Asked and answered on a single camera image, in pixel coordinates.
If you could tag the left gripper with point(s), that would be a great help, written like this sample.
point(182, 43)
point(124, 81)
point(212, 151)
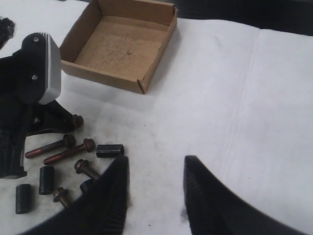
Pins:
point(12, 93)

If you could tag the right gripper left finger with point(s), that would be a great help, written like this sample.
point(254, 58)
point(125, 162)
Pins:
point(105, 208)

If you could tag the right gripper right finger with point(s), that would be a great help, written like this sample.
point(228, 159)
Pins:
point(215, 210)

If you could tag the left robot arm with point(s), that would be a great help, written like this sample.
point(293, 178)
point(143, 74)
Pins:
point(6, 33)

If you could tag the open brown cardboard box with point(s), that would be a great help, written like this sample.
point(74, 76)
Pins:
point(122, 46)

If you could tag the rusty brown flanged bolt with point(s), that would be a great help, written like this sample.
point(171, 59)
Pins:
point(77, 120)
point(61, 197)
point(85, 168)
point(51, 146)
point(71, 151)

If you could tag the black cylindrical sleeve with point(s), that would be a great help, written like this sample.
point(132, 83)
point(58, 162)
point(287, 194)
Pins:
point(86, 186)
point(110, 151)
point(46, 180)
point(23, 199)

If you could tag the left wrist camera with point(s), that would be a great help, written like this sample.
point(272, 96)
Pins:
point(41, 71)

